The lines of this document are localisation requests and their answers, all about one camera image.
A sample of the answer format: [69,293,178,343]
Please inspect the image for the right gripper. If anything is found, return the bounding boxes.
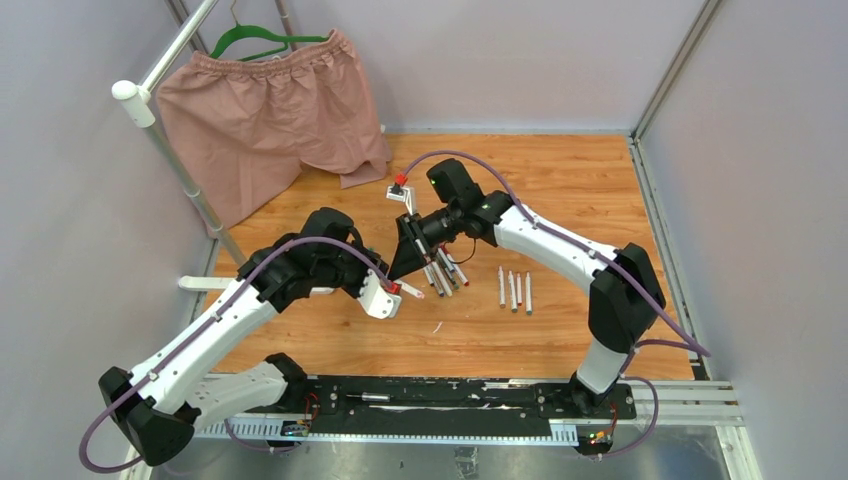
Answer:
[389,203,462,283]

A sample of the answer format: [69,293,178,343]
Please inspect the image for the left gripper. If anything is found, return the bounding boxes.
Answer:
[315,241,389,302]

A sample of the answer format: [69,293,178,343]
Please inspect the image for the blue capped white marker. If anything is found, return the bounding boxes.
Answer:
[437,248,460,290]

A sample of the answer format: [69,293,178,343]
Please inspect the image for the grey capped marker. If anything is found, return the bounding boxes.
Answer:
[423,266,445,297]

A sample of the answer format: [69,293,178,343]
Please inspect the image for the yellow capped white marker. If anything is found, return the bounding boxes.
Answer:
[431,261,453,297]

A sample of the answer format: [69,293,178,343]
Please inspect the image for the white acrylic marker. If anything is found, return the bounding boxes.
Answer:
[396,280,426,299]

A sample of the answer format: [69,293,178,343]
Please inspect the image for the red capped white marker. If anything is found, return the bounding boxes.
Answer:
[515,273,524,306]

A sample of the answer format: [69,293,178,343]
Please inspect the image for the green capped white marker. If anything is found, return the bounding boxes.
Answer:
[507,270,519,313]

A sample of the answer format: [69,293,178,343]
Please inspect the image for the teal capped white marker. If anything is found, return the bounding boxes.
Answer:
[524,271,533,315]

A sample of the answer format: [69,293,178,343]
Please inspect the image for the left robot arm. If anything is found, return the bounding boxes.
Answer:
[79,207,401,473]

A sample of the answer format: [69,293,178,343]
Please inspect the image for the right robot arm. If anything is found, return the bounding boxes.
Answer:
[388,158,666,418]

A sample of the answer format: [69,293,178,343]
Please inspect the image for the pink shorts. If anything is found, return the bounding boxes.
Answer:
[155,29,392,228]

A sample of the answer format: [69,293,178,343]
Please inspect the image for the green clothes hanger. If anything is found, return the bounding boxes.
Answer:
[207,0,330,62]

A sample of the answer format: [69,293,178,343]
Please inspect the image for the white clothes rack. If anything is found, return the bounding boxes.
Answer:
[111,0,337,295]

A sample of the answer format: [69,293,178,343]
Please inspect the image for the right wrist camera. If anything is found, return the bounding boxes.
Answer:
[386,184,418,215]

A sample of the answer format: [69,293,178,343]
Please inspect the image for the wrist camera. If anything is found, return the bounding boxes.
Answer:
[357,270,402,319]
[386,184,418,215]

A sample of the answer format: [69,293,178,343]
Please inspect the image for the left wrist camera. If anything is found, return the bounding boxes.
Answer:
[357,270,402,319]

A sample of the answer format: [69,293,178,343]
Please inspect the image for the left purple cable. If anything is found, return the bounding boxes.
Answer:
[78,236,402,475]

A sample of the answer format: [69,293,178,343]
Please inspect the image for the purple cable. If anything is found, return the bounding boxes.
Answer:
[78,236,402,475]
[402,149,711,461]

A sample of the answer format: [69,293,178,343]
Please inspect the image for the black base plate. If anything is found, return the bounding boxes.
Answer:
[261,375,637,439]

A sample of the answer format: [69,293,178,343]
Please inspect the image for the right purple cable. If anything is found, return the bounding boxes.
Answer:
[402,149,711,461]

